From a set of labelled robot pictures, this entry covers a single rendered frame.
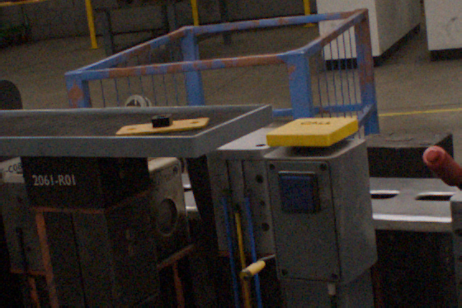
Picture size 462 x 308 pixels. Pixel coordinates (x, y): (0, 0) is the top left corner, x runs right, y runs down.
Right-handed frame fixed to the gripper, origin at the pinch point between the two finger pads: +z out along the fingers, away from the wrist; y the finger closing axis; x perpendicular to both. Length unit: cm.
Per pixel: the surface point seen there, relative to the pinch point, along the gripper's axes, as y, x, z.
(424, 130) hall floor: 497, 83, 125
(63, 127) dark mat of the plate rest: -30.5, -25.0, 14.1
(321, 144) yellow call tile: -37, -55, 15
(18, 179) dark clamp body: -18.3, -8.8, 22.5
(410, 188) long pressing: 3, -50, 30
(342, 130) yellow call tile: -35, -56, 15
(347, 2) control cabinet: 755, 211, 63
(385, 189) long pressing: 3, -47, 30
